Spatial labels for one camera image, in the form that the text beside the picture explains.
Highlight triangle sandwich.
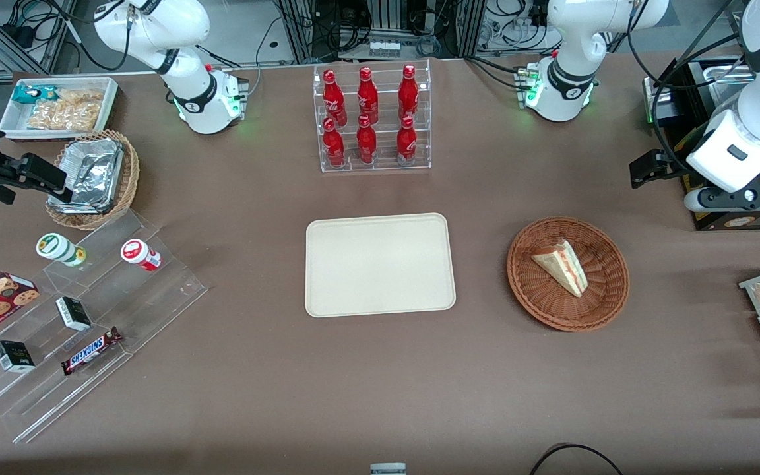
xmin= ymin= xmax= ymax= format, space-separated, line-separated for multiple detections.
xmin=530 ymin=239 xmax=589 ymax=298

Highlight light wicker basket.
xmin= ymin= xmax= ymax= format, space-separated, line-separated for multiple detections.
xmin=45 ymin=129 xmax=141 ymax=231

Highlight brown wicker basket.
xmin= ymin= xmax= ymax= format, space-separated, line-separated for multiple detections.
xmin=507 ymin=216 xmax=631 ymax=332

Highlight beige plastic tray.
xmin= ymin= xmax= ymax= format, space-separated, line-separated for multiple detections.
xmin=305 ymin=212 xmax=457 ymax=319

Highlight stacked aluminium foil containers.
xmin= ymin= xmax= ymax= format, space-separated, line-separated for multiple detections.
xmin=49 ymin=137 xmax=125 ymax=214

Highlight white rectangular snack bin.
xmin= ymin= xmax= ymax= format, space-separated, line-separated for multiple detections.
xmin=0 ymin=77 xmax=119 ymax=141

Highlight clear bag of chips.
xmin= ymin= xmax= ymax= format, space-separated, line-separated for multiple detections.
xmin=26 ymin=88 xmax=104 ymax=132

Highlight black food warmer cabinet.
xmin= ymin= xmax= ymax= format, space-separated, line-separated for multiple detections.
xmin=642 ymin=55 xmax=760 ymax=232

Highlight green lid white cup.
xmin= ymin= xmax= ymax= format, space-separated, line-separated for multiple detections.
xmin=36 ymin=232 xmax=88 ymax=269

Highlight teal snack packet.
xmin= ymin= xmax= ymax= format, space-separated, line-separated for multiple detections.
xmin=11 ymin=84 xmax=59 ymax=106

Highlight red lid white cup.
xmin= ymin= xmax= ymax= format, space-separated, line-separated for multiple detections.
xmin=120 ymin=238 xmax=162 ymax=272

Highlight small black carton box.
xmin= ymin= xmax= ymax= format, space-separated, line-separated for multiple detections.
xmin=0 ymin=340 xmax=36 ymax=374
xmin=55 ymin=296 xmax=93 ymax=333

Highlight clear acrylic stepped shelf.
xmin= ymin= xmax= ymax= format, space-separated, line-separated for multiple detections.
xmin=0 ymin=209 xmax=208 ymax=445

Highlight Snickers chocolate bar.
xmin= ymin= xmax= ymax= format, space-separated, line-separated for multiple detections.
xmin=61 ymin=326 xmax=124 ymax=377

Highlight red cola bottle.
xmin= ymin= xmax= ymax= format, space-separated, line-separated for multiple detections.
xmin=323 ymin=69 xmax=348 ymax=127
xmin=398 ymin=64 xmax=420 ymax=121
xmin=396 ymin=115 xmax=418 ymax=166
xmin=356 ymin=115 xmax=378 ymax=165
xmin=322 ymin=117 xmax=346 ymax=168
xmin=357 ymin=67 xmax=380 ymax=125

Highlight clear acrylic bottle rack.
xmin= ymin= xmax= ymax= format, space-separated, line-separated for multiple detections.
xmin=313 ymin=59 xmax=433 ymax=174

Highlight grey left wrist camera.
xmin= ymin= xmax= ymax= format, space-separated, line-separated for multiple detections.
xmin=683 ymin=187 xmax=760 ymax=213

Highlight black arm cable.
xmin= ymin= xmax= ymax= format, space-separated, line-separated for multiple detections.
xmin=627 ymin=0 xmax=753 ymax=174

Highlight black cable loop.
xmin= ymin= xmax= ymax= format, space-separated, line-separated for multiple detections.
xmin=528 ymin=443 xmax=625 ymax=475

